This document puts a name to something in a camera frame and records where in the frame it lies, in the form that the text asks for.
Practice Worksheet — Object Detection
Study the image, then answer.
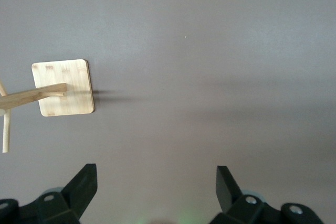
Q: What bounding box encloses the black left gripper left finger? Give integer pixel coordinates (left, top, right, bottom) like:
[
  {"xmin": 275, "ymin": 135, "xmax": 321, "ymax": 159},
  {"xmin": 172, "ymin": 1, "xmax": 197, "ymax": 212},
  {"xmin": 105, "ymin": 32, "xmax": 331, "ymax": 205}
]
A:
[{"xmin": 0, "ymin": 163, "xmax": 98, "ymax": 224}]

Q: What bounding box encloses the wooden cup stand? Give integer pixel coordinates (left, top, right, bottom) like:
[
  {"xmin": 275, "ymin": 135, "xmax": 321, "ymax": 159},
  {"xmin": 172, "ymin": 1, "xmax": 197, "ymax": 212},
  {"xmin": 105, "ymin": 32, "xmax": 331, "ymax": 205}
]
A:
[{"xmin": 0, "ymin": 59, "xmax": 95, "ymax": 153}]

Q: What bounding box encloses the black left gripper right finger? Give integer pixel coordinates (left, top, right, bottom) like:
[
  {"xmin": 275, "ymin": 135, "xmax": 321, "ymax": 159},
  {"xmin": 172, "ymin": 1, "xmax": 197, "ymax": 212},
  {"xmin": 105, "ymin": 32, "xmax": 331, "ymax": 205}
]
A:
[{"xmin": 209, "ymin": 165, "xmax": 323, "ymax": 224}]

